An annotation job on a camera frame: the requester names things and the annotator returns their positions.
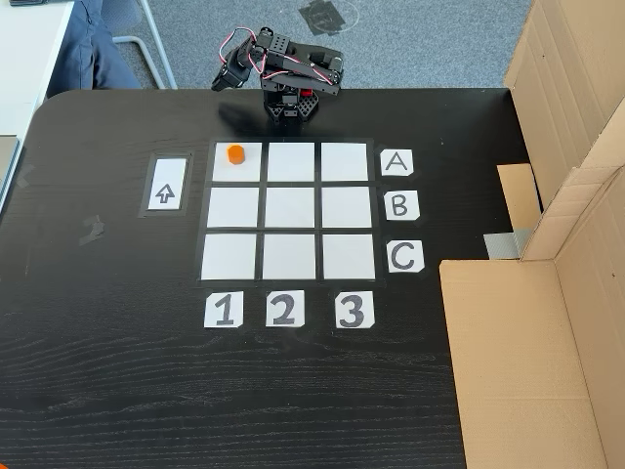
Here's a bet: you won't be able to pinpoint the white nine-square grid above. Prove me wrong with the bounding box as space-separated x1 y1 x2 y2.
194 138 385 283

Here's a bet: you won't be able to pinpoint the brown cardboard box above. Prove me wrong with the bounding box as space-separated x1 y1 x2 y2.
438 165 625 469
496 0 625 231

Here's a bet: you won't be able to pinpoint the white side table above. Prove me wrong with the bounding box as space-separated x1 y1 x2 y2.
0 0 75 139

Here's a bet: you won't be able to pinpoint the grey duct tape strip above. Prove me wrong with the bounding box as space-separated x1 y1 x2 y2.
482 227 533 260

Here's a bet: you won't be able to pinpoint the clear tape scraps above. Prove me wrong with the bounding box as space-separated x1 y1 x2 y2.
77 214 106 246

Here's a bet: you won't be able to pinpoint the paper label number 1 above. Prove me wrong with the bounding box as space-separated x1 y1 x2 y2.
203 291 245 328

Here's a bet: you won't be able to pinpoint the white arrow paper sheet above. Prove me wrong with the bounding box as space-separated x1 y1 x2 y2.
145 155 188 212

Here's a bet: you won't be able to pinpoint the black floor tape mark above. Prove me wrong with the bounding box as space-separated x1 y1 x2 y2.
297 0 360 38

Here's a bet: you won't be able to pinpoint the paper label letter A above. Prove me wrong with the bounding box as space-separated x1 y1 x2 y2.
380 149 415 178

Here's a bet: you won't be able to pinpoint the paper label number 2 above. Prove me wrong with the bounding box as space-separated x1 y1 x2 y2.
265 289 307 327

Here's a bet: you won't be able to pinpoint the paper label number 3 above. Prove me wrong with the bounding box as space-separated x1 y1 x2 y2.
334 290 376 329

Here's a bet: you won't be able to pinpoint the grey metal chair frame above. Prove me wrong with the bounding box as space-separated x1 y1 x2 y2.
109 0 178 90

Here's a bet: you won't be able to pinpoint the paper label letter B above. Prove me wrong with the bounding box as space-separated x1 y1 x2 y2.
384 190 421 222

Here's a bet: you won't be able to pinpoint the person's leg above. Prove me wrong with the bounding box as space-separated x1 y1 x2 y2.
46 0 144 99

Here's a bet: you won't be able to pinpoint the paper label letter C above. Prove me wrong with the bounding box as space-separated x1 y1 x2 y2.
387 239 425 275

